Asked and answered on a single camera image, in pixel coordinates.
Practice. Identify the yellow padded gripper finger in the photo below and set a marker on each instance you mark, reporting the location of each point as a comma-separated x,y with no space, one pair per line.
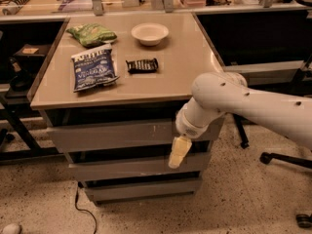
181,146

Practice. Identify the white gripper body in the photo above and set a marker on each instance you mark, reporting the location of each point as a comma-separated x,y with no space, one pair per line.
187,126

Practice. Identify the grey top drawer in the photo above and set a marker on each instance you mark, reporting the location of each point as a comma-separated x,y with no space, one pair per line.
113,135

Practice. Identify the grey drawer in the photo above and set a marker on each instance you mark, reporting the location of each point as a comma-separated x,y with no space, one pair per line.
113,135
153,166
149,189

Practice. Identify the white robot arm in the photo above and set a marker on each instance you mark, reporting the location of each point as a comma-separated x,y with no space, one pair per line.
217,93

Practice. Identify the grey middle drawer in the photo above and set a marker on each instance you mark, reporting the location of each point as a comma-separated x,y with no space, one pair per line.
153,166

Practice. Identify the grey bottom drawer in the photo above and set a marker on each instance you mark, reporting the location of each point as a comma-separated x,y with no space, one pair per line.
149,189

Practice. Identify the grey drawer cabinet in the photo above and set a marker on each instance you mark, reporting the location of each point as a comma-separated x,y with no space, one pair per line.
182,56

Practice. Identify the black desk leg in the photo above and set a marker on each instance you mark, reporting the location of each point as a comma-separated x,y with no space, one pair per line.
242,133

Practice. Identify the black striped snack bar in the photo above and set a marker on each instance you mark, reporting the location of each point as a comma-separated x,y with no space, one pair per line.
142,66

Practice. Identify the black office chair base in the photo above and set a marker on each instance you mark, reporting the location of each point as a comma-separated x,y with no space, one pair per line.
266,158

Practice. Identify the white bowl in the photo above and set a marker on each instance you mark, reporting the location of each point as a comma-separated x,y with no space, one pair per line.
150,34

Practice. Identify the blue kettle chips bag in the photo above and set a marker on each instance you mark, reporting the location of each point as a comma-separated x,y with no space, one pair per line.
94,67

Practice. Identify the green chips bag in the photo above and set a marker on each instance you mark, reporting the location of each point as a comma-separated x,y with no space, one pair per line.
92,34

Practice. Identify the black caster wheel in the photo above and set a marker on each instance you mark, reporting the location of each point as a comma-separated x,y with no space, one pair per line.
304,220

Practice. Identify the dark bottle under desk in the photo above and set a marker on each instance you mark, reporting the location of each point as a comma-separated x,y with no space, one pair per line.
23,79

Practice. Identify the black box with label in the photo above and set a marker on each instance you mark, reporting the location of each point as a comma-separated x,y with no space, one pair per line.
32,53

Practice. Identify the white object on floor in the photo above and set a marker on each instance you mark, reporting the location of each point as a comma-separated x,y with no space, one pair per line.
12,228

